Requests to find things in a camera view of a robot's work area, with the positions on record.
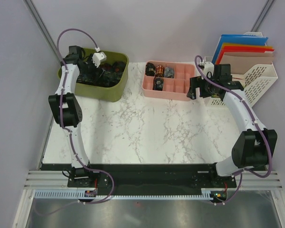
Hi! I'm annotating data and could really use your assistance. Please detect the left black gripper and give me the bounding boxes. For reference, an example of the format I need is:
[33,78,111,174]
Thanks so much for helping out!
[80,54,105,85]

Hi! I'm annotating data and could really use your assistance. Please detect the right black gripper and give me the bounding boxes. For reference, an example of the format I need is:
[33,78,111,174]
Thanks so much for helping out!
[187,74,219,100]

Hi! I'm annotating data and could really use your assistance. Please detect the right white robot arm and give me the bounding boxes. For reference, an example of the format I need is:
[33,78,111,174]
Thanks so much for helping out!
[187,61,277,187]

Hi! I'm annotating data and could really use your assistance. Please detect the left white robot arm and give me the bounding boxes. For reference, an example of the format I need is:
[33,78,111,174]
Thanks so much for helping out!
[48,46,102,187]

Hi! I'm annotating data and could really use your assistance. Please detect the pile of dark ties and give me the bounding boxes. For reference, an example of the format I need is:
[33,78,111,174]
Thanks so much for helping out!
[77,61,126,87]

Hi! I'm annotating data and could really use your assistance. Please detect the pink compartment organizer tray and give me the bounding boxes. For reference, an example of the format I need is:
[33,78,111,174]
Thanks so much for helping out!
[142,61,196,101]

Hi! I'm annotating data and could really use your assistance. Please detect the rolled grey tie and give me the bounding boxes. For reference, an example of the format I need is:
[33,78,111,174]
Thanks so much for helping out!
[164,66,174,78]

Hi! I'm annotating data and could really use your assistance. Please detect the rolled dark blue tie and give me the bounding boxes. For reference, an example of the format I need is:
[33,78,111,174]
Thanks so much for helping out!
[153,77,164,91]

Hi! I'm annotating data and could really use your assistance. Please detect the olive green plastic bin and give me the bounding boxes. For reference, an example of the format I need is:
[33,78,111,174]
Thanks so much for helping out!
[64,46,129,102]

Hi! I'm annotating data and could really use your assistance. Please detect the rolled red orange tie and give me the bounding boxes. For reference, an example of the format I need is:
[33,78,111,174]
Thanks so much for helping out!
[155,65,165,77]

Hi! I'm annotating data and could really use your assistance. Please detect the rolled dark patterned tie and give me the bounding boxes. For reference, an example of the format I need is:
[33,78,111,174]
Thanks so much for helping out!
[145,62,156,76]

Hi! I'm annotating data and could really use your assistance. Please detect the red folder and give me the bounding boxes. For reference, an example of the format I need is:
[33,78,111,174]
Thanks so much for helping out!
[215,45,275,65]

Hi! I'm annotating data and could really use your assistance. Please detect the beige folder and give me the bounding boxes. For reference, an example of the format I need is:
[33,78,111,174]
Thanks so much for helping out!
[218,51,275,64]

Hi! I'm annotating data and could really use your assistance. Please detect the orange folder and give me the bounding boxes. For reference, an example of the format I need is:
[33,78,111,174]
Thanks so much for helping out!
[213,42,275,65]

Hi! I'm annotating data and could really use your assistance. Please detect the blue folder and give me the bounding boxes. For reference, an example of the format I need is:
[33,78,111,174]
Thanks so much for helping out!
[212,34,268,64]

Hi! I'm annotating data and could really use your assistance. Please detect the white perforated file holder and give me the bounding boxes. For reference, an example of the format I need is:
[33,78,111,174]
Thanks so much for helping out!
[202,31,278,110]

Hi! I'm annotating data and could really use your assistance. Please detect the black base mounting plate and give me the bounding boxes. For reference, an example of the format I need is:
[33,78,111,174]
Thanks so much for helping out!
[41,164,237,196]

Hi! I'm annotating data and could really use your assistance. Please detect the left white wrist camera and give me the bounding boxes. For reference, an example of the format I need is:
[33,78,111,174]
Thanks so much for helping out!
[92,52,106,68]

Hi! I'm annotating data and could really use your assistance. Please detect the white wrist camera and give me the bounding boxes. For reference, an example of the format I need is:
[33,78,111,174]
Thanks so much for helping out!
[92,52,106,68]
[198,61,214,75]

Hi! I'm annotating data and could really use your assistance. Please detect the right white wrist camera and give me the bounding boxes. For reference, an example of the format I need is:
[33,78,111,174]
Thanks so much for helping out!
[198,61,214,75]

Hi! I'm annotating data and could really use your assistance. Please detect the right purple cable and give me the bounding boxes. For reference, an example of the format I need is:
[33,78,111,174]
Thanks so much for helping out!
[195,55,274,206]

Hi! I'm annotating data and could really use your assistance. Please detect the purple cable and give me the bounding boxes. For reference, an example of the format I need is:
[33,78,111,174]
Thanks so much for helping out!
[33,28,115,216]
[195,55,274,206]

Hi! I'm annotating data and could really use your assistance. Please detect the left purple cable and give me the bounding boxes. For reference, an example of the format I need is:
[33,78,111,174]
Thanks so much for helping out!
[33,28,115,216]

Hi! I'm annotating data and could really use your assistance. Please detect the white slotted cable duct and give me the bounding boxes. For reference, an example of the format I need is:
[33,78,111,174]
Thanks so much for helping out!
[34,189,226,200]

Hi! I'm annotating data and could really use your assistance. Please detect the aluminium frame rail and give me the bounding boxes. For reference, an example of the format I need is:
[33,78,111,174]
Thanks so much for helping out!
[24,171,283,190]

